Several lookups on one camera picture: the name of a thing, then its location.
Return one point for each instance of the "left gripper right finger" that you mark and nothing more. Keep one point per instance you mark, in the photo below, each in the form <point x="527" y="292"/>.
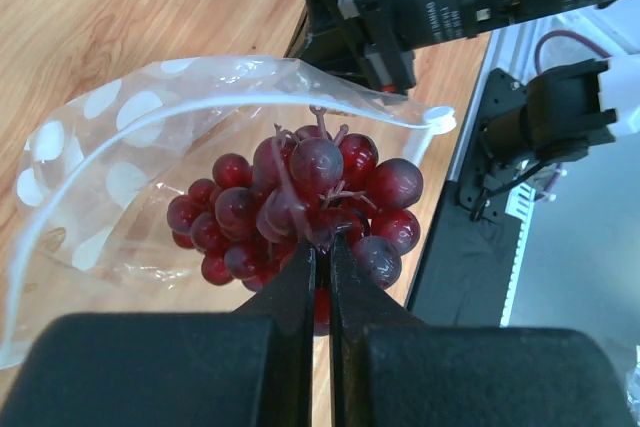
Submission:
<point x="391" y="369"/>

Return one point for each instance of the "clear zip top bag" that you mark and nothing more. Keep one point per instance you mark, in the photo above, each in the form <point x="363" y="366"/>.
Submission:
<point x="96" y="178"/>

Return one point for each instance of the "black base mat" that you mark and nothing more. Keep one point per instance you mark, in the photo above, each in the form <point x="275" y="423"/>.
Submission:
<point x="467" y="262"/>

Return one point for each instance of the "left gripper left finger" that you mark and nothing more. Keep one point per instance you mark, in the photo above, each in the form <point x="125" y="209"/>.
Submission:
<point x="248" y="367"/>

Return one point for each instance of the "fake purple grapes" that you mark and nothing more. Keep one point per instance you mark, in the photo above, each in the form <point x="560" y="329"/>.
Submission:
<point x="248" y="216"/>

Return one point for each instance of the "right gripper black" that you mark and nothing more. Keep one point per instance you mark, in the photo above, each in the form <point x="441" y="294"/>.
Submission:
<point x="353" y="40"/>

